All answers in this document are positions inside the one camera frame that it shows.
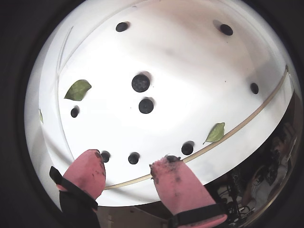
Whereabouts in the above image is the pink padded gripper finger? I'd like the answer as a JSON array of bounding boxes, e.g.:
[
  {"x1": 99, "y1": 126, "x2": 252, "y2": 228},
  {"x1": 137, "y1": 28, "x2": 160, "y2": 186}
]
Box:
[
  {"x1": 49, "y1": 149, "x2": 107, "y2": 228},
  {"x1": 149, "y1": 154, "x2": 228, "y2": 228}
]

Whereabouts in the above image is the thin wooden stick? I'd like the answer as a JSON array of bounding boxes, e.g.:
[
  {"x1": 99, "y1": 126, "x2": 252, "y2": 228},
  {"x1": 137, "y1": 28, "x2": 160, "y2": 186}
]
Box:
[{"x1": 104, "y1": 64, "x2": 289, "y2": 190}]

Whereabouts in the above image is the large curled green leaf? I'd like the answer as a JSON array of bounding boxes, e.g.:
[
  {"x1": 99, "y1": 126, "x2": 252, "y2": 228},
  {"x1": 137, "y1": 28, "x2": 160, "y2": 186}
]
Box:
[{"x1": 202, "y1": 122, "x2": 226, "y2": 145}]

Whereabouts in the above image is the white paper sheet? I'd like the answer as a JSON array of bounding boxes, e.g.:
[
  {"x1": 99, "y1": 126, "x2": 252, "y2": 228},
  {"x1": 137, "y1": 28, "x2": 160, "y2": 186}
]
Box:
[{"x1": 56, "y1": 0, "x2": 295, "y2": 207}]

